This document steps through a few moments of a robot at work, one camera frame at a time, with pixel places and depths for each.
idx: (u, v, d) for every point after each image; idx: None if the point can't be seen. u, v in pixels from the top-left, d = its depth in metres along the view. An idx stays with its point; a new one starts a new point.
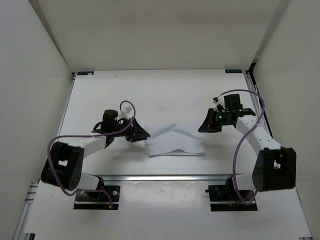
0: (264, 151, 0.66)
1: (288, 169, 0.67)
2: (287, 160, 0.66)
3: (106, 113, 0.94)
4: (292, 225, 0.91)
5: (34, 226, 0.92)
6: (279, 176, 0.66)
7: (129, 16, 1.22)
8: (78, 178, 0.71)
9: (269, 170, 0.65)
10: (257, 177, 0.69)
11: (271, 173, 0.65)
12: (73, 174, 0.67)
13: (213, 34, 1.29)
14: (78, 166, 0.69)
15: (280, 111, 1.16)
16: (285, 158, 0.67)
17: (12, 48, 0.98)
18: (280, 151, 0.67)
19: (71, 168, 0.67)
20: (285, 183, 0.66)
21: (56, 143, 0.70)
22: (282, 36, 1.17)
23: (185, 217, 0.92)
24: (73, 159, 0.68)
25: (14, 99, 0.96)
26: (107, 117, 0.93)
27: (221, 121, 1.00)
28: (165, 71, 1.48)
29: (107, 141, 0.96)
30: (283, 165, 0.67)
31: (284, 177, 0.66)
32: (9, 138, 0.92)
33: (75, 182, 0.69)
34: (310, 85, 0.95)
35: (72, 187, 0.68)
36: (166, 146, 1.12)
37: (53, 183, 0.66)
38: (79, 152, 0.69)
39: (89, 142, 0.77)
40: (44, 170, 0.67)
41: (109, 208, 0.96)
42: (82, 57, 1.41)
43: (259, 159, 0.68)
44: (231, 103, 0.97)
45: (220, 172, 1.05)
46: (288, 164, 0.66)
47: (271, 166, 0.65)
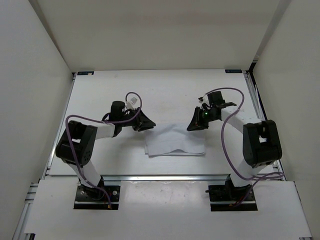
0: (248, 125, 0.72)
1: (273, 141, 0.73)
2: (270, 132, 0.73)
3: (113, 104, 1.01)
4: (292, 225, 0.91)
5: (34, 226, 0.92)
6: (267, 148, 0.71)
7: (130, 16, 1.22)
8: (89, 154, 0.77)
9: (255, 141, 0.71)
10: (247, 152, 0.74)
11: (258, 145, 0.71)
12: (86, 149, 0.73)
13: (213, 35, 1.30)
14: (90, 142, 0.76)
15: (280, 111, 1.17)
16: (268, 130, 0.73)
17: (11, 47, 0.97)
18: (263, 125, 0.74)
19: (85, 143, 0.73)
20: (272, 152, 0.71)
21: (71, 122, 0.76)
22: (282, 37, 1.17)
23: (186, 218, 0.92)
24: (87, 135, 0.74)
25: (14, 98, 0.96)
26: (115, 107, 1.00)
27: (208, 117, 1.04)
28: (165, 71, 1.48)
29: (115, 130, 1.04)
30: (269, 139, 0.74)
31: (272, 148, 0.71)
32: (9, 137, 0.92)
33: (86, 157, 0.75)
34: (310, 85, 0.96)
35: (84, 161, 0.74)
36: (166, 146, 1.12)
37: (67, 157, 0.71)
38: (93, 130, 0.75)
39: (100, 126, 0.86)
40: (58, 145, 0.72)
41: (108, 208, 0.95)
42: (82, 57, 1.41)
43: (245, 134, 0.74)
44: (214, 99, 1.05)
45: (221, 171, 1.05)
46: (272, 136, 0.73)
47: (256, 138, 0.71)
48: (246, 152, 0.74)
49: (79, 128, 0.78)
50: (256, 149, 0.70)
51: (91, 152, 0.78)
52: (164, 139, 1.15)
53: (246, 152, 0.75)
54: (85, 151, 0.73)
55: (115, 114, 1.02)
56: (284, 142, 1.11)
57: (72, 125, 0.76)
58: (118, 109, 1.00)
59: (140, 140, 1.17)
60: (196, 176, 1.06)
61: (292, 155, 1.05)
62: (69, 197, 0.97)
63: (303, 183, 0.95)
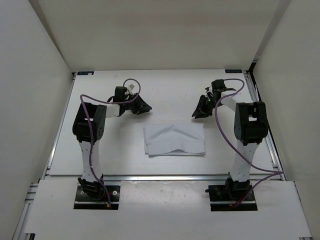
0: (240, 103, 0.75)
1: (261, 120, 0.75)
2: (259, 112, 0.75)
3: (117, 87, 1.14)
4: (292, 225, 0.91)
5: (33, 226, 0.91)
6: (255, 125, 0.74)
7: (130, 16, 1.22)
8: (102, 130, 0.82)
9: (244, 118, 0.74)
10: (236, 128, 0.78)
11: (246, 122, 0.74)
12: (100, 124, 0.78)
13: (213, 35, 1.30)
14: (102, 119, 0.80)
15: (280, 109, 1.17)
16: (258, 110, 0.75)
17: (12, 48, 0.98)
18: (254, 106, 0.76)
19: (98, 120, 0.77)
20: (259, 130, 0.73)
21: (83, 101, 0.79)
22: (282, 36, 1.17)
23: (185, 218, 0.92)
24: (100, 112, 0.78)
25: (14, 98, 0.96)
26: (118, 89, 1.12)
27: (210, 104, 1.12)
28: (165, 71, 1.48)
29: (120, 111, 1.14)
30: (258, 117, 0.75)
31: (259, 126, 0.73)
32: (9, 136, 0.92)
33: (99, 133, 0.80)
34: (310, 84, 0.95)
35: (98, 136, 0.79)
36: (166, 146, 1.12)
37: (84, 133, 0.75)
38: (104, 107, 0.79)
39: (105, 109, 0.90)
40: (74, 124, 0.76)
41: (108, 208, 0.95)
42: (83, 57, 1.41)
43: (236, 112, 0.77)
44: (216, 85, 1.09)
45: (221, 171, 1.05)
46: (261, 116, 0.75)
47: (246, 115, 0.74)
48: (236, 128, 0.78)
49: (90, 108, 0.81)
50: (243, 125, 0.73)
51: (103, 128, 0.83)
52: (164, 139, 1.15)
53: (236, 128, 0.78)
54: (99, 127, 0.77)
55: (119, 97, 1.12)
56: (284, 142, 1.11)
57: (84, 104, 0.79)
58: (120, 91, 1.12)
59: (140, 140, 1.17)
60: (196, 176, 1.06)
61: (292, 155, 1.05)
62: (69, 197, 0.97)
63: (304, 183, 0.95)
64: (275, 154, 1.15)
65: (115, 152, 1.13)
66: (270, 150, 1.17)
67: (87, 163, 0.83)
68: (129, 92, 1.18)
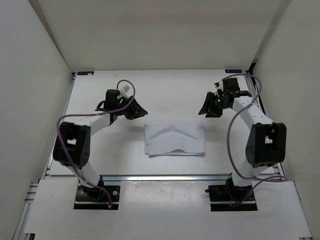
0: (257, 125, 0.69)
1: (278, 145, 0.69)
2: (278, 135, 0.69)
3: (109, 91, 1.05)
4: (292, 225, 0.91)
5: (33, 226, 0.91)
6: (271, 150, 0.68)
7: (130, 16, 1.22)
8: (87, 154, 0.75)
9: (259, 142, 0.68)
10: (249, 151, 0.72)
11: (261, 147, 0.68)
12: (83, 151, 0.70)
13: (213, 35, 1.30)
14: (86, 143, 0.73)
15: (279, 109, 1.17)
16: (276, 134, 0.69)
17: (12, 48, 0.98)
18: (273, 127, 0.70)
19: (80, 145, 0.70)
20: (275, 155, 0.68)
21: (64, 123, 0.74)
22: (282, 36, 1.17)
23: (185, 217, 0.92)
24: (82, 137, 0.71)
25: (14, 97, 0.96)
26: (109, 93, 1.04)
27: (220, 105, 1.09)
28: (165, 71, 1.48)
29: (111, 118, 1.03)
30: (275, 141, 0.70)
31: (275, 151, 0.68)
32: (9, 136, 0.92)
33: (85, 158, 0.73)
34: (309, 84, 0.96)
35: (82, 163, 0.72)
36: (166, 146, 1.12)
37: (64, 160, 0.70)
38: (86, 131, 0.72)
39: (93, 121, 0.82)
40: (55, 148, 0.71)
41: (109, 208, 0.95)
42: (83, 57, 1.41)
43: (252, 133, 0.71)
44: (229, 85, 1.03)
45: (221, 172, 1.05)
46: (279, 139, 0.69)
47: (261, 140, 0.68)
48: (248, 150, 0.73)
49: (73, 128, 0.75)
50: (258, 150, 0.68)
51: (89, 152, 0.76)
52: (164, 139, 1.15)
53: (248, 150, 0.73)
54: (82, 152, 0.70)
55: (110, 101, 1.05)
56: None
57: (66, 126, 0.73)
58: (112, 94, 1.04)
59: (140, 140, 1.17)
60: (196, 176, 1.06)
61: (292, 154, 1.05)
62: (69, 197, 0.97)
63: (303, 183, 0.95)
64: None
65: (115, 152, 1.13)
66: None
67: (80, 178, 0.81)
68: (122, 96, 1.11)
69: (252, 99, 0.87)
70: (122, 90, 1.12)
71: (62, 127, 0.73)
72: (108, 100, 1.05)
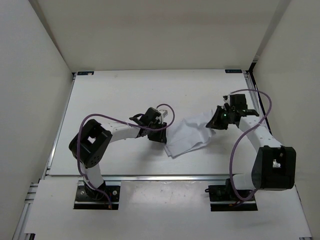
0: (264, 149, 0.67)
1: (287, 167, 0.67)
2: (287, 161, 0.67)
3: (152, 108, 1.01)
4: (292, 225, 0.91)
5: (33, 227, 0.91)
6: (278, 176, 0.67)
7: (130, 16, 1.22)
8: (98, 159, 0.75)
9: (267, 166, 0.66)
10: (256, 175, 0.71)
11: (268, 171, 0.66)
12: (95, 154, 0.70)
13: (213, 35, 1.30)
14: (101, 148, 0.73)
15: (280, 110, 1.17)
16: (284, 157, 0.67)
17: (12, 48, 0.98)
18: (281, 150, 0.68)
19: (95, 148, 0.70)
20: (283, 181, 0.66)
21: (91, 120, 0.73)
22: (282, 37, 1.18)
23: (185, 218, 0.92)
24: (99, 141, 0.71)
25: (14, 97, 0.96)
26: (151, 110, 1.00)
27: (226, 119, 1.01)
28: (165, 71, 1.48)
29: (140, 131, 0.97)
30: (283, 165, 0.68)
31: (283, 176, 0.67)
32: (9, 136, 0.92)
33: (94, 162, 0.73)
34: (310, 85, 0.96)
35: (89, 165, 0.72)
36: (186, 144, 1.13)
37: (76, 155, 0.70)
38: (106, 137, 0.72)
39: (120, 129, 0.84)
40: (74, 140, 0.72)
41: (109, 208, 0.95)
42: (83, 57, 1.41)
43: (258, 156, 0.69)
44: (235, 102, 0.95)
45: (221, 172, 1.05)
46: (288, 164, 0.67)
47: (270, 164, 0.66)
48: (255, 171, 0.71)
49: (97, 128, 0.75)
50: (265, 175, 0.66)
51: (101, 157, 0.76)
52: (181, 137, 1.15)
53: (255, 174, 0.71)
54: (94, 155, 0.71)
55: (148, 118, 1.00)
56: (284, 141, 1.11)
57: (91, 124, 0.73)
58: (153, 113, 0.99)
59: (140, 139, 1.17)
60: (196, 176, 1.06)
61: None
62: (69, 197, 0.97)
63: (304, 183, 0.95)
64: None
65: (117, 151, 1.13)
66: None
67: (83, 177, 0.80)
68: (161, 120, 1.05)
69: (260, 119, 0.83)
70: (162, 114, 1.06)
71: (87, 124, 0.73)
72: (147, 117, 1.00)
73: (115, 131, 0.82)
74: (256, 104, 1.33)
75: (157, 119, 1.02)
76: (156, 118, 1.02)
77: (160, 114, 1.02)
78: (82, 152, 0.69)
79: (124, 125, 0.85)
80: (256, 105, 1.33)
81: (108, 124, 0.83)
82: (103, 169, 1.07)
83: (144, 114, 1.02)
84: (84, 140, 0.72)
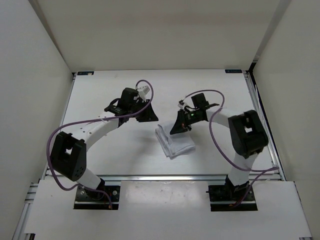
0: (232, 117, 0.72)
1: (258, 129, 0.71)
2: (254, 121, 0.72)
3: (125, 90, 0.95)
4: (293, 225, 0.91)
5: (33, 227, 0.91)
6: (254, 137, 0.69)
7: (130, 16, 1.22)
8: (83, 168, 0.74)
9: (241, 131, 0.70)
10: (237, 147, 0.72)
11: (244, 135, 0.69)
12: (76, 167, 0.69)
13: (212, 35, 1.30)
14: (81, 158, 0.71)
15: (280, 109, 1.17)
16: (251, 120, 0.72)
17: (12, 48, 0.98)
18: (246, 116, 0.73)
19: (73, 162, 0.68)
20: (259, 140, 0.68)
21: (60, 133, 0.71)
22: (282, 37, 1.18)
23: (185, 218, 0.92)
24: (74, 154, 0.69)
25: (14, 97, 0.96)
26: (126, 92, 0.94)
27: (194, 118, 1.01)
28: (165, 71, 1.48)
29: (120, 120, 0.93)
30: (254, 128, 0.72)
31: (258, 136, 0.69)
32: (9, 137, 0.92)
33: (79, 173, 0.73)
34: (310, 85, 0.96)
35: (74, 177, 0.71)
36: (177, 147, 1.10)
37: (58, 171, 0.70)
38: (80, 148, 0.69)
39: (95, 129, 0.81)
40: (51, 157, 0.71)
41: (109, 208, 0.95)
42: (83, 57, 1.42)
43: (231, 127, 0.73)
44: (198, 100, 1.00)
45: (221, 172, 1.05)
46: (256, 124, 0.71)
47: (242, 129, 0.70)
48: (236, 144, 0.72)
49: (70, 139, 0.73)
50: (244, 139, 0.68)
51: (85, 166, 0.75)
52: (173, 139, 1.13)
53: (236, 146, 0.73)
54: (75, 168, 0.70)
55: (125, 101, 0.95)
56: (284, 141, 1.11)
57: (61, 137, 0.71)
58: (128, 95, 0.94)
59: (140, 139, 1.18)
60: (196, 176, 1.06)
61: (292, 154, 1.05)
62: (69, 197, 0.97)
63: (303, 183, 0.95)
64: (275, 154, 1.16)
65: (117, 151, 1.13)
66: (270, 150, 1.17)
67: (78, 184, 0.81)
68: (140, 97, 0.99)
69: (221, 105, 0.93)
70: (141, 91, 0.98)
71: (58, 138, 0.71)
72: (124, 100, 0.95)
73: (89, 135, 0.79)
74: (256, 104, 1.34)
75: (135, 99, 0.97)
76: (134, 98, 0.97)
77: (136, 94, 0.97)
78: (62, 168, 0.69)
79: (99, 123, 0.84)
80: (255, 105, 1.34)
81: (81, 130, 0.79)
82: (102, 169, 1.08)
83: (120, 98, 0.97)
84: (60, 155, 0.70)
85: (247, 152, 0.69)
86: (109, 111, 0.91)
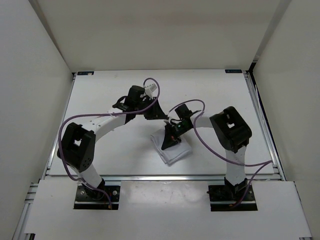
0: (213, 116, 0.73)
1: (239, 123, 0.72)
2: (234, 116, 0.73)
3: (133, 87, 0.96)
4: (293, 225, 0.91)
5: (33, 227, 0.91)
6: (237, 130, 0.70)
7: (130, 17, 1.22)
8: (90, 160, 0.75)
9: (224, 128, 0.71)
10: (224, 144, 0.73)
11: (228, 131, 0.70)
12: (84, 157, 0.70)
13: (212, 35, 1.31)
14: (90, 149, 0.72)
15: (279, 109, 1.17)
16: (232, 116, 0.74)
17: (12, 48, 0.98)
18: (226, 113, 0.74)
19: (82, 151, 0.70)
20: (244, 133, 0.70)
21: (71, 124, 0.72)
22: (282, 37, 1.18)
23: (185, 218, 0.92)
24: (84, 143, 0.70)
25: (14, 97, 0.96)
26: (133, 90, 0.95)
27: (182, 129, 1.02)
28: (164, 71, 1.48)
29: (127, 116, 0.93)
30: (235, 122, 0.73)
31: (241, 129, 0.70)
32: (9, 137, 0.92)
33: (86, 164, 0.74)
34: (310, 84, 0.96)
35: (82, 168, 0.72)
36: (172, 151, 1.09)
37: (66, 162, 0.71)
38: (90, 138, 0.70)
39: (104, 123, 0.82)
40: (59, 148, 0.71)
41: (109, 208, 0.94)
42: (83, 57, 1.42)
43: (214, 126, 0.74)
44: (182, 111, 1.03)
45: (221, 172, 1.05)
46: (237, 118, 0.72)
47: (225, 125, 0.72)
48: (223, 142, 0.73)
49: (80, 130, 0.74)
50: (228, 135, 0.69)
51: (92, 158, 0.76)
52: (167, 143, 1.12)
53: (223, 143, 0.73)
54: (84, 158, 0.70)
55: (132, 99, 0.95)
56: (285, 141, 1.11)
57: (72, 128, 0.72)
58: (135, 93, 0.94)
59: (140, 139, 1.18)
60: (196, 176, 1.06)
61: (292, 154, 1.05)
62: (69, 197, 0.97)
63: (303, 184, 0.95)
64: (275, 154, 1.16)
65: (117, 151, 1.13)
66: (270, 150, 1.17)
67: (80, 180, 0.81)
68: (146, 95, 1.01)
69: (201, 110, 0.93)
70: (148, 88, 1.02)
71: (68, 129, 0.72)
72: (130, 98, 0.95)
73: (98, 127, 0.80)
74: (255, 104, 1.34)
75: (142, 97, 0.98)
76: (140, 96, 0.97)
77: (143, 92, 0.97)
78: (71, 157, 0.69)
79: (107, 117, 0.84)
80: (255, 105, 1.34)
81: (90, 123, 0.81)
82: (103, 169, 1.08)
83: (127, 96, 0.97)
84: (69, 146, 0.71)
85: (234, 146, 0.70)
86: (116, 107, 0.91)
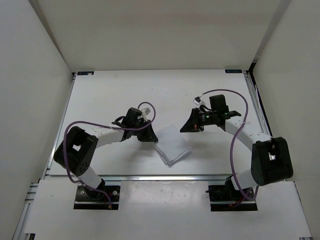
0: (258, 145, 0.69)
1: (282, 159, 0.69)
2: (280, 150, 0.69)
3: (131, 109, 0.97)
4: (293, 225, 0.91)
5: (33, 227, 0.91)
6: (278, 167, 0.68)
7: (130, 16, 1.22)
8: (87, 165, 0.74)
9: (265, 161, 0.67)
10: (255, 172, 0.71)
11: (268, 166, 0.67)
12: (82, 161, 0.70)
13: (212, 35, 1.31)
14: (89, 154, 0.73)
15: (279, 109, 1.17)
16: (278, 148, 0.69)
17: (12, 48, 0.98)
18: (272, 142, 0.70)
19: (82, 155, 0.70)
20: (282, 171, 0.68)
21: (75, 127, 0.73)
22: (282, 37, 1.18)
23: (185, 218, 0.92)
24: (85, 147, 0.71)
25: (14, 97, 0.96)
26: (132, 112, 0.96)
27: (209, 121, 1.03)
28: (164, 71, 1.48)
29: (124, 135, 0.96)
30: (278, 156, 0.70)
31: (281, 167, 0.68)
32: (9, 137, 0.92)
33: (82, 169, 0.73)
34: (310, 85, 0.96)
35: (78, 173, 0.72)
36: (172, 153, 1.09)
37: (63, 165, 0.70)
38: (92, 142, 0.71)
39: (105, 133, 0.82)
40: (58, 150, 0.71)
41: (109, 208, 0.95)
42: (83, 58, 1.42)
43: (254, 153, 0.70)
44: (218, 104, 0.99)
45: (221, 172, 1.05)
46: (282, 154, 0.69)
47: (267, 158, 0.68)
48: (254, 171, 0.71)
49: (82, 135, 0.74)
50: (266, 170, 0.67)
51: (89, 163, 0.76)
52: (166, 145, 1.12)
53: (254, 171, 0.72)
54: (82, 162, 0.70)
55: (129, 120, 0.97)
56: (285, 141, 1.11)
57: (75, 131, 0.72)
58: (134, 115, 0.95)
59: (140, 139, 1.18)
60: (196, 176, 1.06)
61: (292, 154, 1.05)
62: (69, 197, 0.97)
63: (304, 183, 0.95)
64: None
65: (117, 151, 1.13)
66: None
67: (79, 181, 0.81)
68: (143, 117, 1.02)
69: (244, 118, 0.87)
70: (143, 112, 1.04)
71: (70, 132, 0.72)
72: (128, 119, 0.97)
73: (100, 135, 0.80)
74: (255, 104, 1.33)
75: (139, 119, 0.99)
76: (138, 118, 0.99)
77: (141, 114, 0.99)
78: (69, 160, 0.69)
79: (107, 129, 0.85)
80: (255, 104, 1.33)
81: (92, 129, 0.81)
82: (103, 169, 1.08)
83: (125, 116, 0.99)
84: (69, 149, 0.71)
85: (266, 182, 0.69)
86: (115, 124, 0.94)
